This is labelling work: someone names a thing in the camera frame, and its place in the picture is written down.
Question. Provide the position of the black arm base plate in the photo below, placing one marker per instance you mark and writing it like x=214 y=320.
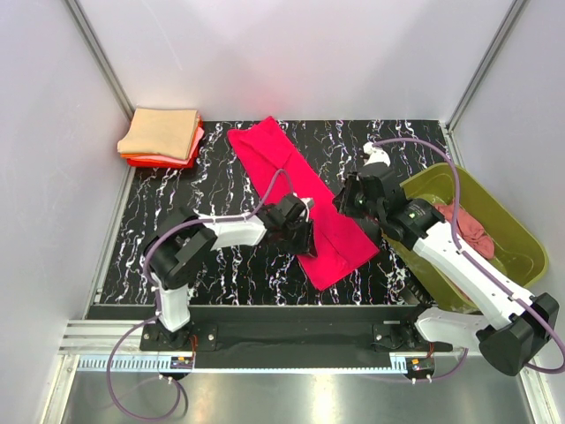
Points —
x=357 y=315

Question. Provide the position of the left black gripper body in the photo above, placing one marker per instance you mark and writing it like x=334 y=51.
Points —
x=303 y=234

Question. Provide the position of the dusty pink crumpled t shirt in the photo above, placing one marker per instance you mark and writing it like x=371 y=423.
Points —
x=473 y=234

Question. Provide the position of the aluminium frame post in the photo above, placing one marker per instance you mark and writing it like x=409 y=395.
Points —
x=501 y=35
x=95 y=48

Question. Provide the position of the olive green plastic bin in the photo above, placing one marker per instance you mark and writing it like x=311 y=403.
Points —
x=517 y=254

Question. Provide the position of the right aluminium frame post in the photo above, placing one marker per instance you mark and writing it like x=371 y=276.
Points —
x=501 y=35

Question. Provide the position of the folded beige t shirt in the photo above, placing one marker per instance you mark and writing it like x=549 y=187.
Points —
x=160 y=132

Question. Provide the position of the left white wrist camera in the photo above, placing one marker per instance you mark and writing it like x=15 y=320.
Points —
x=308 y=205

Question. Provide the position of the left aluminium frame post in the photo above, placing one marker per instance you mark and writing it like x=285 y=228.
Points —
x=95 y=48

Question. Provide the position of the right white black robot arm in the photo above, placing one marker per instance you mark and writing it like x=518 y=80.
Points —
x=513 y=324

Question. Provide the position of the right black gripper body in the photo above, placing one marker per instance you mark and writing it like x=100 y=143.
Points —
x=350 y=200

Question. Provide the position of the white slotted cable duct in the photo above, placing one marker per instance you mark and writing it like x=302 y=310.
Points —
x=372 y=364

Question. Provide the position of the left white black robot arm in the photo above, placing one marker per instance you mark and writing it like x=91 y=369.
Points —
x=176 y=253

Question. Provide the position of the aluminium rail front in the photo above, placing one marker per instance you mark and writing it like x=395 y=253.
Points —
x=101 y=338

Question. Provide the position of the folded red orange t shirts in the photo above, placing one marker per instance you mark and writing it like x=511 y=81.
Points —
x=161 y=161

